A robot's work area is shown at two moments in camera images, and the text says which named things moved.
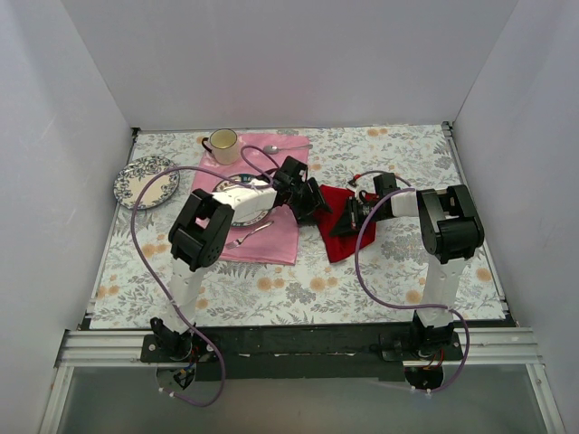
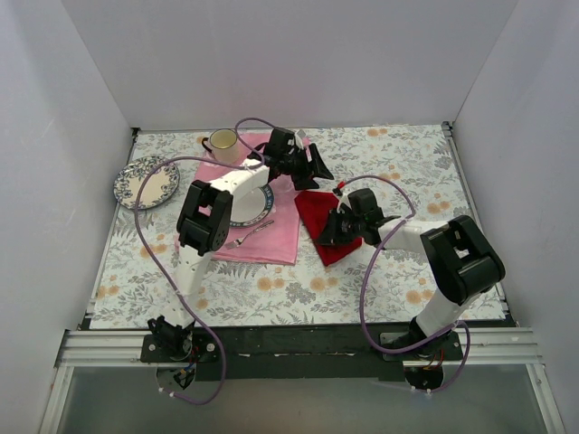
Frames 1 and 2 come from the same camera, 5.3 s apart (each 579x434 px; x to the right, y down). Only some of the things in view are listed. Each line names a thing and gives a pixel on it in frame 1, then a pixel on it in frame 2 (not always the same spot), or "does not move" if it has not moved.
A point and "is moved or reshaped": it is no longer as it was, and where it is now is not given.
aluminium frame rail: [82, 350] does not move
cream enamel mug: [225, 146] does not move
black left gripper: [308, 199] → [308, 164]
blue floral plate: [134, 176] does not move
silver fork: [236, 242] does not move
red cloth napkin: [339, 245] is moved or reshaped
